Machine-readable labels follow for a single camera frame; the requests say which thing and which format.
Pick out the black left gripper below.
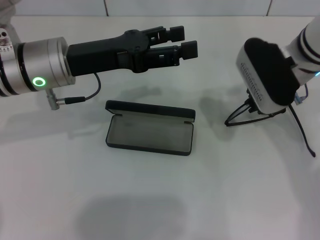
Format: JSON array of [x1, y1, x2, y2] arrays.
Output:
[[67, 24, 186, 76]]

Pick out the black round glasses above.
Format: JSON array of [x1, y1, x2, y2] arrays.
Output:
[[224, 98, 316, 159]]

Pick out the black glasses case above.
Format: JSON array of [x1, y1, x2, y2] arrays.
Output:
[[104, 99, 196, 157]]

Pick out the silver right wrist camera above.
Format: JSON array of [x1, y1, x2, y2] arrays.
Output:
[[236, 37, 301, 115]]

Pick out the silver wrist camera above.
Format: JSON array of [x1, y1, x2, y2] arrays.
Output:
[[236, 37, 301, 115], [0, 0, 16, 27]]

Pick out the right gripper grey cable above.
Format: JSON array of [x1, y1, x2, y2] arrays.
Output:
[[294, 83, 309, 105]]

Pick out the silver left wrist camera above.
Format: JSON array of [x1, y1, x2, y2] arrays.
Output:
[[0, 0, 16, 27]]

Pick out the silver left camera bracket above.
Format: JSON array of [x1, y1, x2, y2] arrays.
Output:
[[0, 26, 13, 54]]

